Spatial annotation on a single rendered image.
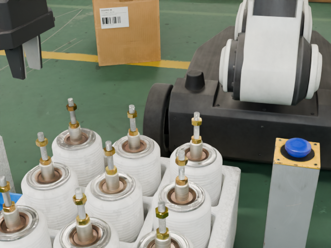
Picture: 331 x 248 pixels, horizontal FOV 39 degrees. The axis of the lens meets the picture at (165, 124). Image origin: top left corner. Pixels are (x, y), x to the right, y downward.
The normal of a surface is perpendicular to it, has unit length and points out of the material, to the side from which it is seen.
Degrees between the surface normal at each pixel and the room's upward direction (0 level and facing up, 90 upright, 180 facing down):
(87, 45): 0
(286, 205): 90
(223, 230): 0
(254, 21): 68
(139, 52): 89
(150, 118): 55
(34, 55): 90
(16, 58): 90
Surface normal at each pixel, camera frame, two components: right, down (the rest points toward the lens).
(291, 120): -0.18, -0.22
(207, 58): -0.02, -0.85
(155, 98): -0.14, -0.56
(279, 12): -0.22, 0.16
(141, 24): 0.13, 0.52
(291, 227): -0.25, 0.51
